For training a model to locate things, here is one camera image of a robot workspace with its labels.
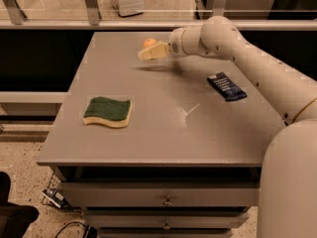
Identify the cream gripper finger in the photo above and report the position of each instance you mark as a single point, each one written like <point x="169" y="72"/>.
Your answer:
<point x="156" y="51"/>

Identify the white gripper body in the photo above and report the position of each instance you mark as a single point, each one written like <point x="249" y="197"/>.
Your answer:
<point x="175" y="44"/>

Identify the orange fruit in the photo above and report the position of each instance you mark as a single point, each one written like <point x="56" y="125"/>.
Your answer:
<point x="149" y="42"/>

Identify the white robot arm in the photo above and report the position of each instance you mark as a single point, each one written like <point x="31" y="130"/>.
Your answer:
<point x="288" y="186"/>

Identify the dark blue snack packet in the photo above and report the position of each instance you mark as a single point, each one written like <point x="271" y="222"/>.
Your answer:
<point x="226" y="87"/>

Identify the green and yellow sponge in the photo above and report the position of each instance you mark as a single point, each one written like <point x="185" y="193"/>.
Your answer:
<point x="108" y="112"/>

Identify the grey drawer cabinet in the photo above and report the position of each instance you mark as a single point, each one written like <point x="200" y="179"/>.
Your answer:
<point x="181" y="129"/>

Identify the top grey drawer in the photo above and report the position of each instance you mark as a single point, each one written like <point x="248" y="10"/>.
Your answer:
<point x="158" y="194"/>

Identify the grey drawer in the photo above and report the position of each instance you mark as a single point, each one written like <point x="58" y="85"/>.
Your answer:
<point x="166" y="219"/>
<point x="158" y="194"/>

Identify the small device on floor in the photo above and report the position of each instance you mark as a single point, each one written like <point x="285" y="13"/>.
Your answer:
<point x="54" y="197"/>

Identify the middle grey drawer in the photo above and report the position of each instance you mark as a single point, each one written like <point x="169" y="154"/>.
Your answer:
<point x="166" y="219"/>

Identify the black chair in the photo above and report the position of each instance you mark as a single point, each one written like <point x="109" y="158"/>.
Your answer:
<point x="14" y="219"/>

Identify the metal railing frame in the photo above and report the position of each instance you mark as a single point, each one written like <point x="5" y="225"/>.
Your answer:
<point x="247" y="15"/>

